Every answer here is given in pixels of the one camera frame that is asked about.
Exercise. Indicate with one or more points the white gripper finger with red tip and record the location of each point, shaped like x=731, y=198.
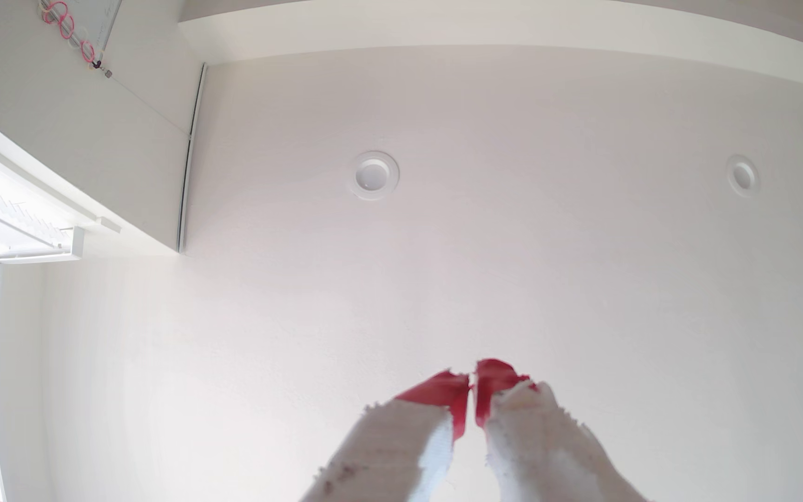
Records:
x=401, y=446
x=548, y=446

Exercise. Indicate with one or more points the round recessed ceiling light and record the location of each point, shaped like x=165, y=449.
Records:
x=372, y=174
x=743, y=176

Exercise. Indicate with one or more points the white blind headrail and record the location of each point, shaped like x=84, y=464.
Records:
x=18, y=230

